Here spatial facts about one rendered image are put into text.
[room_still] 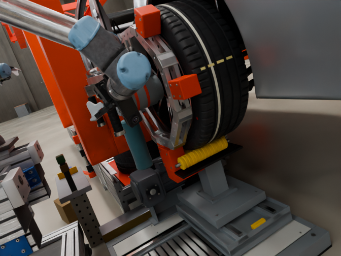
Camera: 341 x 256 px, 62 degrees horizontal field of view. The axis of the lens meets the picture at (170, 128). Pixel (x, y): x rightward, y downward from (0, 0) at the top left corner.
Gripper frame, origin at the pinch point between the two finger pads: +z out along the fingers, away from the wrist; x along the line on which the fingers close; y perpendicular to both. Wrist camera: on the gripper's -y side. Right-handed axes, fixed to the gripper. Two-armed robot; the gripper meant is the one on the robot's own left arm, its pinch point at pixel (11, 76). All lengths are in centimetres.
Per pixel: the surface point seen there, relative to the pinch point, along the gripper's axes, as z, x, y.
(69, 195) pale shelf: -21, 6, 91
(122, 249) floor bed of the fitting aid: -9, 12, 129
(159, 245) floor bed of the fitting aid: -11, 31, 137
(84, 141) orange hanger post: -18, 27, 70
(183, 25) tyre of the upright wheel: -68, 95, 70
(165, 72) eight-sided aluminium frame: -69, 80, 81
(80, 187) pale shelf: -16, 12, 90
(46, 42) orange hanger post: -39, 41, 23
